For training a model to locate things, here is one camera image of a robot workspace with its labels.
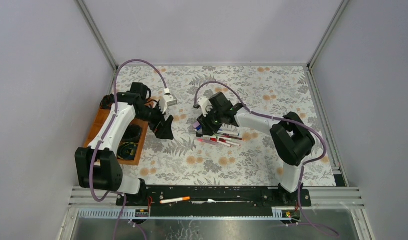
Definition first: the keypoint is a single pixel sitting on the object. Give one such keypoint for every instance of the blue cap white marker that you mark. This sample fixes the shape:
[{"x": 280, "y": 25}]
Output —
[{"x": 227, "y": 132}]

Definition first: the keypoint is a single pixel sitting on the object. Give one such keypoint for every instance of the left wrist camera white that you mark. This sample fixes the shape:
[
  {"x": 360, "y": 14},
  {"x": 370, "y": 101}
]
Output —
[{"x": 167, "y": 101}]

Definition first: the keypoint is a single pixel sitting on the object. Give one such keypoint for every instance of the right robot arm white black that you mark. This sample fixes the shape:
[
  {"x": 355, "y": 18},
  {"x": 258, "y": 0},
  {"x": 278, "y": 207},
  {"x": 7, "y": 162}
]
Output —
[{"x": 293, "y": 142}]

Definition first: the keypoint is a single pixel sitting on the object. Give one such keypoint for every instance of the orange cap white marker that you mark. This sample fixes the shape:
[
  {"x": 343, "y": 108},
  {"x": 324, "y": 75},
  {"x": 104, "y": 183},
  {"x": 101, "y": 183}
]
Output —
[{"x": 175, "y": 200}]

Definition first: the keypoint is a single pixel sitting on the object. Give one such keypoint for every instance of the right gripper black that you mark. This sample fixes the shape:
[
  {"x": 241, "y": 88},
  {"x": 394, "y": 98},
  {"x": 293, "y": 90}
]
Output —
[{"x": 207, "y": 128}]

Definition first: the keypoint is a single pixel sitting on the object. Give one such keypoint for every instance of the black cap white marker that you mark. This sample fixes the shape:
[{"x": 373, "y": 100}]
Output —
[{"x": 200, "y": 135}]

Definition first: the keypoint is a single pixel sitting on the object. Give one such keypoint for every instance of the black tape roll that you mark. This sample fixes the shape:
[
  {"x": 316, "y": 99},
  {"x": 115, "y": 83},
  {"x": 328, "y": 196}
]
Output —
[{"x": 132, "y": 133}]

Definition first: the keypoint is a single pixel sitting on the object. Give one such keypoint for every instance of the pink highlighter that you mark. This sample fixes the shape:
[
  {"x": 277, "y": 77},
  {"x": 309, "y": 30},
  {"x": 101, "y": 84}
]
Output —
[{"x": 197, "y": 126}]

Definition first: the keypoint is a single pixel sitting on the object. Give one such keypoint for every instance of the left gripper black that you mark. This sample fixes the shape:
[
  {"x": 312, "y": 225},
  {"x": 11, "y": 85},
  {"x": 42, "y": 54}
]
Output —
[{"x": 162, "y": 128}]

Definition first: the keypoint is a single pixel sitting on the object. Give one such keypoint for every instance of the translucent pink pen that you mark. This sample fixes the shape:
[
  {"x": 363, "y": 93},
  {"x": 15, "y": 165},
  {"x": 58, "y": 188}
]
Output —
[{"x": 207, "y": 141}]

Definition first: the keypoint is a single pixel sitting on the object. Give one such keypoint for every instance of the wooden compartment tray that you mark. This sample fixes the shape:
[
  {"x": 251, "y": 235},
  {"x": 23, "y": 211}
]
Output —
[{"x": 120, "y": 131}]

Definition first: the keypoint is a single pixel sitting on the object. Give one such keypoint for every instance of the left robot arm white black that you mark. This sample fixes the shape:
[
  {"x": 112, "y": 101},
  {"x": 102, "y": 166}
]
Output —
[{"x": 97, "y": 165}]

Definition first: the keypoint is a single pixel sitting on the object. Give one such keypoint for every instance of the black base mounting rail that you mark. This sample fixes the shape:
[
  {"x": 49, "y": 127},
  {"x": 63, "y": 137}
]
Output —
[{"x": 217, "y": 201}]

